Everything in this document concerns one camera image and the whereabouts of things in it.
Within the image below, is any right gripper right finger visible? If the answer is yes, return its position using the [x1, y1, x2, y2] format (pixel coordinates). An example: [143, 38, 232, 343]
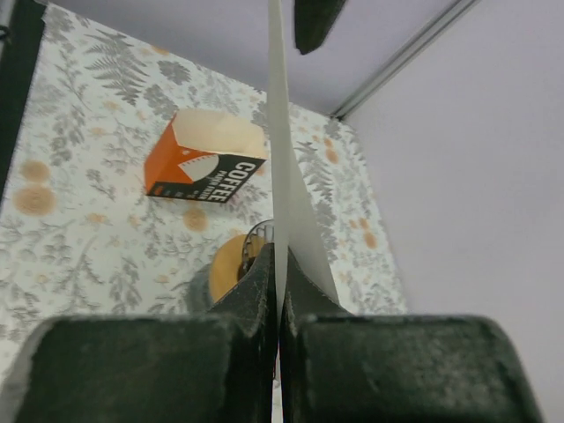
[280, 258, 543, 422]

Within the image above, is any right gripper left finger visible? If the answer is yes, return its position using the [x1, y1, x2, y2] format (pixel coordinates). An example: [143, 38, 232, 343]
[1, 244, 278, 422]

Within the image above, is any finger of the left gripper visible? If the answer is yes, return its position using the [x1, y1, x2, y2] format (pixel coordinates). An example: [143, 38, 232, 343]
[293, 0, 347, 56]

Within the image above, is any wooden dripper ring holder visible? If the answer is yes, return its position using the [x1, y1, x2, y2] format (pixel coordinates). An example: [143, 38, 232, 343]
[209, 234, 247, 303]

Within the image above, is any beige paper coffee filter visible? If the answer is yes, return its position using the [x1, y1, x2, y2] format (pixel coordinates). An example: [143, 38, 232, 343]
[265, 0, 340, 380]

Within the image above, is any coffee filter paper box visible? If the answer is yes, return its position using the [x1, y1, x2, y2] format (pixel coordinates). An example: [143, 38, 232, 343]
[144, 108, 267, 204]

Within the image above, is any grey glass dripper cone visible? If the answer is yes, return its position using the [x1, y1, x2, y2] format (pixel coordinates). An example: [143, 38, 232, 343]
[238, 219, 274, 279]

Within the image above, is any floral patterned table mat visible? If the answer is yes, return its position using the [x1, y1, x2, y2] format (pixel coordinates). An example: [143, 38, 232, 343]
[1, 5, 272, 353]

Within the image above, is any left aluminium corner post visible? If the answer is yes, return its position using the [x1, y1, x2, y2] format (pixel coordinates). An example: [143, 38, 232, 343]
[330, 0, 479, 121]

